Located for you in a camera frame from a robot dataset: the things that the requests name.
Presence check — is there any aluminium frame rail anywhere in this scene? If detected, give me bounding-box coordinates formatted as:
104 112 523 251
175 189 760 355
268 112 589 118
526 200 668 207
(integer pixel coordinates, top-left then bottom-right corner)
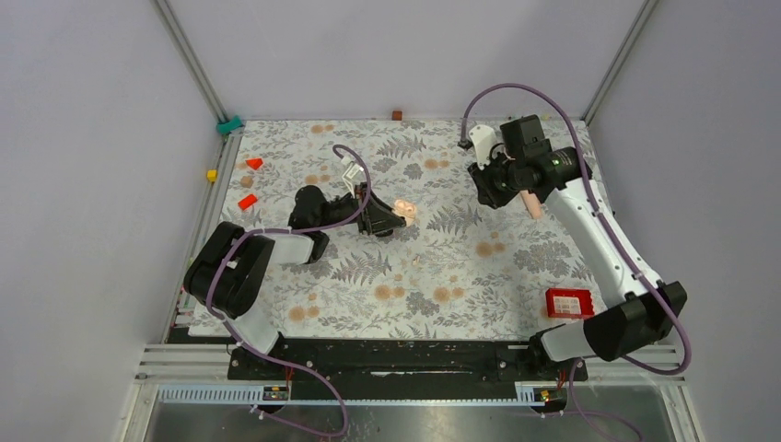
150 0 244 138

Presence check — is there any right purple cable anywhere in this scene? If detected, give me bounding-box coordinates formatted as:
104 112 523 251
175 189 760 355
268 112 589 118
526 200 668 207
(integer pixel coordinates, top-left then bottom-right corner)
459 83 694 442

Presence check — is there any floral patterned mat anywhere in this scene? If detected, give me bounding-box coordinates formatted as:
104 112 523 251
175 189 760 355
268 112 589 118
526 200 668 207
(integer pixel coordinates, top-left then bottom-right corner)
221 120 605 340

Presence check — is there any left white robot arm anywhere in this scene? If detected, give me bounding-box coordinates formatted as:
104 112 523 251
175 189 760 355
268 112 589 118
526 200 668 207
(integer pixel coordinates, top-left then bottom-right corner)
182 182 417 378

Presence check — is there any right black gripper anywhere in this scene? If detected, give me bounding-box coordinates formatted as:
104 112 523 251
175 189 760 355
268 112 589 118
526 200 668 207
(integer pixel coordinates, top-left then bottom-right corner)
467 150 523 210

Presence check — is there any pink earbud charging case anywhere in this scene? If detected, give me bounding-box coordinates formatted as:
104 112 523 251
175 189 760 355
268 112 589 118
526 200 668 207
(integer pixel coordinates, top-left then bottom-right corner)
392 199 417 227

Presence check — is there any teal clamp block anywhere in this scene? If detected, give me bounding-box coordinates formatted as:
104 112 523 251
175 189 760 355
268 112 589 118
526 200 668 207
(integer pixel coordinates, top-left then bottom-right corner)
216 115 244 136

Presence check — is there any purple cable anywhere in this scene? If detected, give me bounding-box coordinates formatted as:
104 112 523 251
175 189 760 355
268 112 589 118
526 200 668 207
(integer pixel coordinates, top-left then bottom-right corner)
459 83 694 442
204 144 373 439

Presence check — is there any orange triangular block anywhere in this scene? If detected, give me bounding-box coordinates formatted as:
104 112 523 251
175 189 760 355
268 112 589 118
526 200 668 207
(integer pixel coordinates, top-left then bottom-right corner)
245 157 263 170

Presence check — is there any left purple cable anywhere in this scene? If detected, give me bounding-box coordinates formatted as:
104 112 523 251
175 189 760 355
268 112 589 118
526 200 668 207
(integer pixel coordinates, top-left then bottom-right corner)
204 144 373 439

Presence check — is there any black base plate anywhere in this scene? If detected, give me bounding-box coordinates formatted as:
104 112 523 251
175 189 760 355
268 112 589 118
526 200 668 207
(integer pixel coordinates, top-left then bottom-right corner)
227 337 589 401

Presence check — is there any pink toy microphone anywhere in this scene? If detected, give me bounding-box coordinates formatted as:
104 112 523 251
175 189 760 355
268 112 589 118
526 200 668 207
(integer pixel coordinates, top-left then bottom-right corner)
519 191 543 220

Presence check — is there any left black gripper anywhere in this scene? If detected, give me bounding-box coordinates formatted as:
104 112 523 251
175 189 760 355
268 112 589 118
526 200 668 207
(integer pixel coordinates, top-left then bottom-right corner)
317 181 406 234

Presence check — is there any red plastic box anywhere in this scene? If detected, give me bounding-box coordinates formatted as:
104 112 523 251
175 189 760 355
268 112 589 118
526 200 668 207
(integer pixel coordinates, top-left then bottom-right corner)
545 287 595 320

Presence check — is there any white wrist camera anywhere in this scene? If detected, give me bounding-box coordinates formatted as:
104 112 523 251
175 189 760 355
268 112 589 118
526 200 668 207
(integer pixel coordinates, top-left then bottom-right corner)
467 124 504 170
341 157 366 196

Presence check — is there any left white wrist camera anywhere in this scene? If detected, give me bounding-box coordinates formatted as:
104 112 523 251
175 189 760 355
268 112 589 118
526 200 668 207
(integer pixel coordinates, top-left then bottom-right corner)
341 157 366 196

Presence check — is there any red block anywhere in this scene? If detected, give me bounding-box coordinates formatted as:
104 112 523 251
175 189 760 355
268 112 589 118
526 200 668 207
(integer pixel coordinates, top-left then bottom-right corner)
237 194 258 211

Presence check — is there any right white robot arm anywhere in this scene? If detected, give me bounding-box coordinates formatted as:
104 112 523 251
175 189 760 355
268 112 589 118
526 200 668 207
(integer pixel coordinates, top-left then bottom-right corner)
460 115 687 379

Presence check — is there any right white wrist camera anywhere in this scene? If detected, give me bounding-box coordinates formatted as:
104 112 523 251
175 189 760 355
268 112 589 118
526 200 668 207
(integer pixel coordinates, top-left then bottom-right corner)
467 124 504 170

